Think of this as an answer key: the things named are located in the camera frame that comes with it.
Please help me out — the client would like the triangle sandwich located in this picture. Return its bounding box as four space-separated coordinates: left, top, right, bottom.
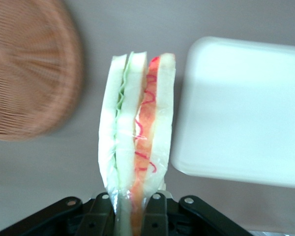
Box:
98 51 177 236

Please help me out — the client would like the beige plastic tray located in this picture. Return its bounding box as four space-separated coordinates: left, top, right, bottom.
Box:
169 36 295 190

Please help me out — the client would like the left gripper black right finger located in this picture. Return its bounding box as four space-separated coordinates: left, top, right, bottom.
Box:
143 192 252 236

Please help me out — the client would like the brown round wicker basket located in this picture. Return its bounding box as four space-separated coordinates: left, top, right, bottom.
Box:
0 0 84 142

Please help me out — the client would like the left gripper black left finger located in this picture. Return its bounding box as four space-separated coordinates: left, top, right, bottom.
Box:
0 192 117 236

